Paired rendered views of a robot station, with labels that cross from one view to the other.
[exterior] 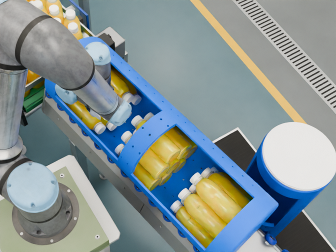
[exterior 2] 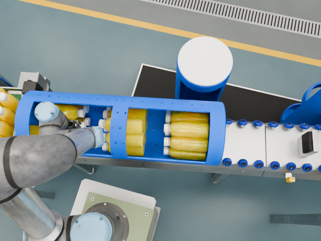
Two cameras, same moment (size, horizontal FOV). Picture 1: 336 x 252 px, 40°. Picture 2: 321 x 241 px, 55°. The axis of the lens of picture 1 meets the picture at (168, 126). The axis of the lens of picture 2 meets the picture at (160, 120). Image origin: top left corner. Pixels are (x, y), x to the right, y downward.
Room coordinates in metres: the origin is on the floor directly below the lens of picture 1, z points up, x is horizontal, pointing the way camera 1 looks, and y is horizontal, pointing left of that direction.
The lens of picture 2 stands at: (0.30, 0.08, 2.43)
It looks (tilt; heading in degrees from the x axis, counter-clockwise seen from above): 73 degrees down; 331
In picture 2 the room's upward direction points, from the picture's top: 5 degrees counter-clockwise
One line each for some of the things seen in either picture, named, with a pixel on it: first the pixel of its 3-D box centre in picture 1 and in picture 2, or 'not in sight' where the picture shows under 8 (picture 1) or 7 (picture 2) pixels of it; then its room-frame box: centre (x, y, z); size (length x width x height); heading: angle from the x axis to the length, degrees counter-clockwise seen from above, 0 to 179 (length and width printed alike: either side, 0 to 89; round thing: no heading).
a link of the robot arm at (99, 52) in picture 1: (97, 62); (50, 115); (0.82, 0.24, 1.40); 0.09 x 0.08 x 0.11; 153
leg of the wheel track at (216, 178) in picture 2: not in sight; (221, 174); (0.33, -0.37, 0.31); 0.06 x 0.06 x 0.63; 52
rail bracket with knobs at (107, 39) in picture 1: (102, 49); (32, 92); (1.22, 0.33, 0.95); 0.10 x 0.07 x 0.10; 142
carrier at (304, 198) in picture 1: (267, 198); (197, 93); (0.82, -0.49, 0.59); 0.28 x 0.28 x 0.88
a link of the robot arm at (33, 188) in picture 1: (33, 190); (91, 231); (0.40, 0.31, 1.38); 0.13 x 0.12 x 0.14; 63
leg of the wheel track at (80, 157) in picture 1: (81, 167); (79, 164); (0.93, 0.40, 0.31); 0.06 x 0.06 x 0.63; 52
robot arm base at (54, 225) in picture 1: (43, 206); (101, 229); (0.40, 0.31, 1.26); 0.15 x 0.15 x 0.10
